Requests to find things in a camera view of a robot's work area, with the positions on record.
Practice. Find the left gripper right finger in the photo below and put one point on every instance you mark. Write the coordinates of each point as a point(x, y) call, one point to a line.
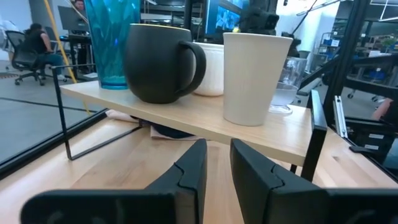
point(267, 193)

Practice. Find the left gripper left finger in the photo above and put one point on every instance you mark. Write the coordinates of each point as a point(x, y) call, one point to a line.
point(192, 186)

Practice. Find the black mug with yellow inside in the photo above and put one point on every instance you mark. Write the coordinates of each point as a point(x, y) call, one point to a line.
point(155, 65)

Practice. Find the clear plastic measuring cup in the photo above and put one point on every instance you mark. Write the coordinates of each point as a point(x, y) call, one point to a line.
point(284, 95)

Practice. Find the pale pink cloth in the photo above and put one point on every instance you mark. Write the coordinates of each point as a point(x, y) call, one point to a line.
point(119, 115)

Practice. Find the navy blue cloth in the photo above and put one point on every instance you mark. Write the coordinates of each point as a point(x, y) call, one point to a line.
point(171, 133)

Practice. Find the person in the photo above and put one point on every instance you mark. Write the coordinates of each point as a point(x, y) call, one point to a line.
point(79, 4)
point(38, 46)
point(385, 109)

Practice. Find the black office chair base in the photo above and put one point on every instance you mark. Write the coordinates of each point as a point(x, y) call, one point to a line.
point(21, 59)

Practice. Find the dark computer monitor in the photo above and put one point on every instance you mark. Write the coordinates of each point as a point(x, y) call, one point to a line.
point(70, 18)

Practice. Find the teal plastic tumbler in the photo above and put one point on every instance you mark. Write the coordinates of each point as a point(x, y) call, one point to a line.
point(109, 46)

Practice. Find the black background desk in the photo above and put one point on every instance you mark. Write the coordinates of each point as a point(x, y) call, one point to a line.
point(77, 40)

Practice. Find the large blue display screen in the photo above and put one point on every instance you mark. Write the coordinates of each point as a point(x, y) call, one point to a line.
point(227, 18)

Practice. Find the white plastic strip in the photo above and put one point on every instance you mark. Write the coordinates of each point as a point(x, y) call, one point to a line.
point(340, 116)

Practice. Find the cream tapered cup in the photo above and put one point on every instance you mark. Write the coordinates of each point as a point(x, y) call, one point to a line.
point(252, 81)

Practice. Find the wooden shelf with black frame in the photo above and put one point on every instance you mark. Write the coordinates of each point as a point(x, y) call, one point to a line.
point(202, 118)

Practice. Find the white mug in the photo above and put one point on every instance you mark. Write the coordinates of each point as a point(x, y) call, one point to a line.
point(213, 71)

